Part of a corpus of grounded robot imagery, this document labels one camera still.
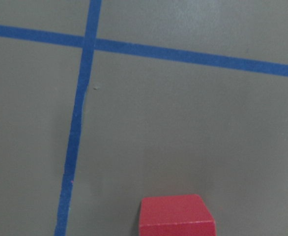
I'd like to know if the red block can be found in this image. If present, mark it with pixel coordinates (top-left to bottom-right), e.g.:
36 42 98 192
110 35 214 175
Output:
139 194 217 236

